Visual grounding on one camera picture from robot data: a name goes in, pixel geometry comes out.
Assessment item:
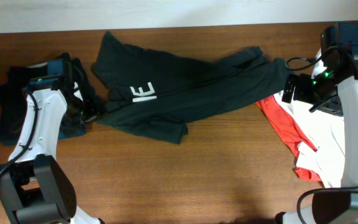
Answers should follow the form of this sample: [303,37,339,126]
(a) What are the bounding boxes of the dark green Nike t-shirt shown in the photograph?
[92,32,290,144]

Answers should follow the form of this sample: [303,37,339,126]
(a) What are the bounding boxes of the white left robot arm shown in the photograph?
[0,58,103,223]

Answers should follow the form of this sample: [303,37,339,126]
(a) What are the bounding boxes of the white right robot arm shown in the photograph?
[275,22,358,223]

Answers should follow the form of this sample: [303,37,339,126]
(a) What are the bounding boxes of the folded dark clothes stack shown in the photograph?
[0,52,104,146]

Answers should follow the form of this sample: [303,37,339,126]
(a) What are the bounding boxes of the white garment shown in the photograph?
[273,91,345,188]

